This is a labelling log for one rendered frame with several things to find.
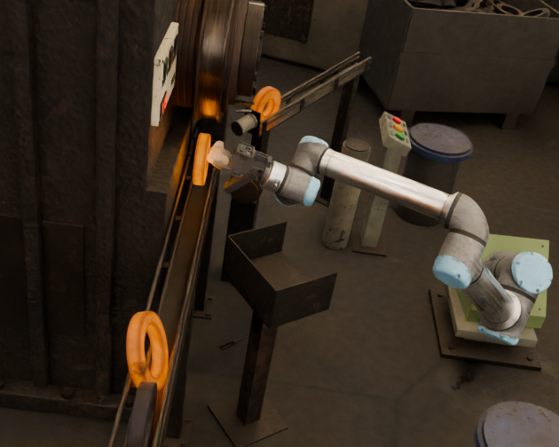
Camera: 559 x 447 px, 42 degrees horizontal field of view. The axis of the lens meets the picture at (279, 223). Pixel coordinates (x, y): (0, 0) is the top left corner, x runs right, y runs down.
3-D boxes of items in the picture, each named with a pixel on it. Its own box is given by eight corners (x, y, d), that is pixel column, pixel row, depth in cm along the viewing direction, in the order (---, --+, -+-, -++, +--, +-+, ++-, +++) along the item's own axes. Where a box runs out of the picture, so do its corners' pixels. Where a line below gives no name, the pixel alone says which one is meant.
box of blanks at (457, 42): (381, 127, 445) (413, 3, 402) (342, 70, 510) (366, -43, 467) (529, 131, 472) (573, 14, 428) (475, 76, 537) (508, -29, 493)
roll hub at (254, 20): (233, 110, 217) (244, 18, 201) (241, 73, 240) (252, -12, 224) (252, 113, 217) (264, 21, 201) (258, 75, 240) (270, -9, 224)
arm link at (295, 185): (306, 209, 230) (315, 207, 221) (271, 194, 228) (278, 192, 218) (317, 182, 232) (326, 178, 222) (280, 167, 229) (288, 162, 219)
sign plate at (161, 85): (150, 125, 184) (153, 58, 174) (167, 83, 205) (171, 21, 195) (159, 127, 184) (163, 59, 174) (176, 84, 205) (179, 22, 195)
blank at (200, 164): (193, 152, 210) (205, 153, 210) (200, 122, 221) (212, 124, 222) (191, 194, 220) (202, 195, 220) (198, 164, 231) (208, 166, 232)
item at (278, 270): (244, 463, 232) (276, 291, 191) (205, 405, 249) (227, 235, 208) (296, 440, 242) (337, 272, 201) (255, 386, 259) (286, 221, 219)
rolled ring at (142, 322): (167, 399, 174) (153, 401, 175) (169, 326, 183) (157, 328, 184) (137, 378, 158) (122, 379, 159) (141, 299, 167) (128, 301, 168)
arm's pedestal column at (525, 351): (517, 304, 320) (523, 291, 315) (539, 371, 287) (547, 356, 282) (428, 292, 318) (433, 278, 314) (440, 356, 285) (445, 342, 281)
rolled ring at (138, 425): (158, 364, 156) (143, 363, 156) (141, 441, 142) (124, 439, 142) (156, 413, 169) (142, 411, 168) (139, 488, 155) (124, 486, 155)
